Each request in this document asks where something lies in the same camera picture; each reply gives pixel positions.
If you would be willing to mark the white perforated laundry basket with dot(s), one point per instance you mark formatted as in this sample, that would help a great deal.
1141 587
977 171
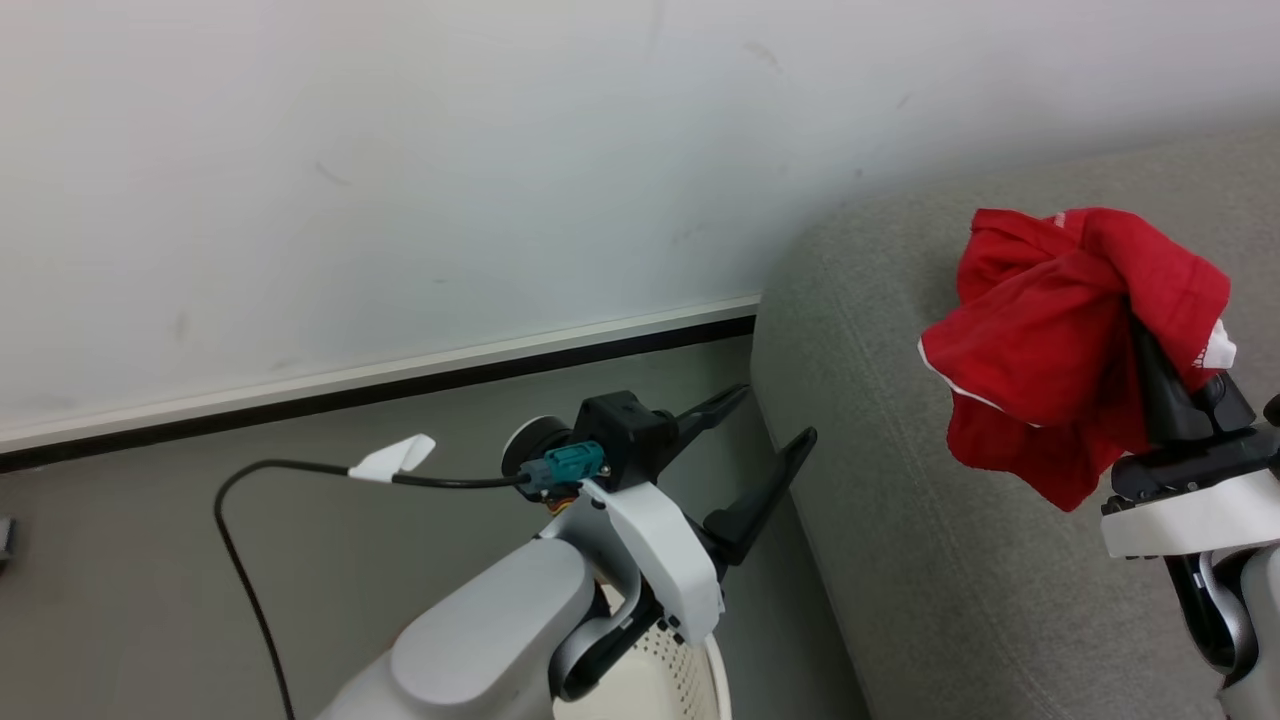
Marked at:
665 685

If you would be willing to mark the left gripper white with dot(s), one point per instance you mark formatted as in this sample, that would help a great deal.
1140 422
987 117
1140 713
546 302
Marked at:
665 560

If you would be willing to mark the grey fabric sofa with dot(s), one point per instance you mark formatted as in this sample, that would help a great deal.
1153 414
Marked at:
900 560

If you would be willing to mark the red garment with white trim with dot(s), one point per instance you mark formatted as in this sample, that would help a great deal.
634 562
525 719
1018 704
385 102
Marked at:
1040 340

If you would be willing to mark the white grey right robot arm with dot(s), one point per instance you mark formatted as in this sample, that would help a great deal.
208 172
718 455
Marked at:
1250 620

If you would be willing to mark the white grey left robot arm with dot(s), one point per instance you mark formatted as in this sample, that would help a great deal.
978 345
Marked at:
480 640

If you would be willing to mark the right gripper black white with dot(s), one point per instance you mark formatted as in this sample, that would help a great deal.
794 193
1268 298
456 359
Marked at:
1200 505

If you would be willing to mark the white and black baseboard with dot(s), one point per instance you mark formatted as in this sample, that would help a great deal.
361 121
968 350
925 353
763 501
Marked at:
400 385

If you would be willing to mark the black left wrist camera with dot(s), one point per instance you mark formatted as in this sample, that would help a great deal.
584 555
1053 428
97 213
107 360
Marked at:
625 435

